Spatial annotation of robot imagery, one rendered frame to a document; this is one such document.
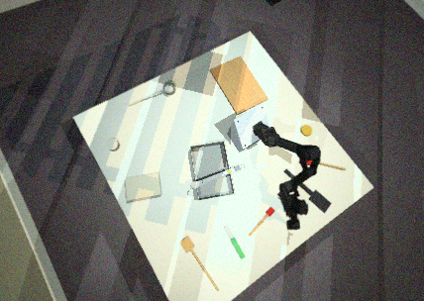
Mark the wooden spoon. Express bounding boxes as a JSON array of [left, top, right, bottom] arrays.
[[180, 237, 219, 291]]

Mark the wooden board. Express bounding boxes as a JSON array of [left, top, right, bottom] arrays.
[[210, 56, 268, 115]]

